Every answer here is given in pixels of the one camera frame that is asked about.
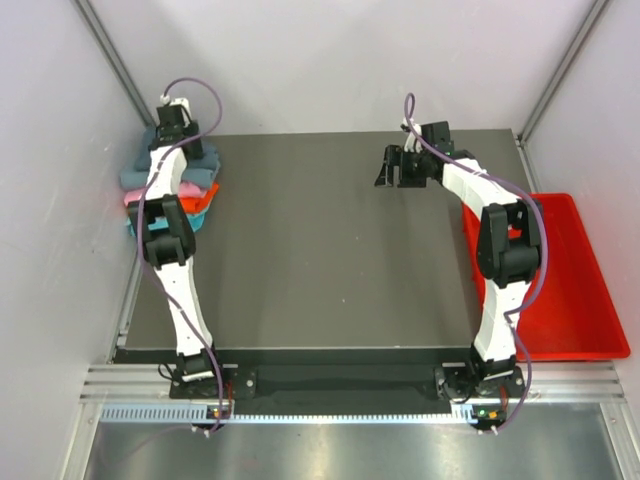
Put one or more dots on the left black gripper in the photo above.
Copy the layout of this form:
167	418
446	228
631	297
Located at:
195	149

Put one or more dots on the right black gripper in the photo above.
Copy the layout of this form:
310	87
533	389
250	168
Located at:
395	157

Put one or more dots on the slate blue t shirt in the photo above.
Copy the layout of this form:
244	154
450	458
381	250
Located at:
142	162

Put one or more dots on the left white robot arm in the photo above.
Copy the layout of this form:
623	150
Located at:
166	247

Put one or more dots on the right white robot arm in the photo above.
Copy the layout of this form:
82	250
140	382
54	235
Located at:
508	247

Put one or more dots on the folded grey-blue t shirt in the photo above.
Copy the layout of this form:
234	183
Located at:
202	177

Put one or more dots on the folded pink t shirt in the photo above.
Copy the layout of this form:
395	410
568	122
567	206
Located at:
186	190

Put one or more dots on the folded orange t shirt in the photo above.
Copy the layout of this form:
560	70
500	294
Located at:
187	205

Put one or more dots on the folded turquoise t shirt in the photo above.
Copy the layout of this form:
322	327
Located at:
196	222

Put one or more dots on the red plastic bin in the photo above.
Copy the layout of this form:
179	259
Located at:
573	318

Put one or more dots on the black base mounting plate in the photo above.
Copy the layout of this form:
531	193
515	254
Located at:
345	382

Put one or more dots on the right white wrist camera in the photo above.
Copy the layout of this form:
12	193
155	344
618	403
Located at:
413	132

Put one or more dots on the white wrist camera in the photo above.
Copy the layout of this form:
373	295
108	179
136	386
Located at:
413	132
181	102

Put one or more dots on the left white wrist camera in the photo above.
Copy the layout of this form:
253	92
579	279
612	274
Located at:
181	102

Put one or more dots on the left corner aluminium post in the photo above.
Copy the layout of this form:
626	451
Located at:
108	49

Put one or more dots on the corner aluminium post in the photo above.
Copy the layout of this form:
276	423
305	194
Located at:
108	49
577	43

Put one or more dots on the right corner aluminium post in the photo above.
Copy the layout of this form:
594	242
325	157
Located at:
577	43

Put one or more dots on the grey slotted cable duct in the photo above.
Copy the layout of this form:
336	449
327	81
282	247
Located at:
202	414

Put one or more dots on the aluminium frame rail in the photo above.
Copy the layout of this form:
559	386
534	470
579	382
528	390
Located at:
555	382

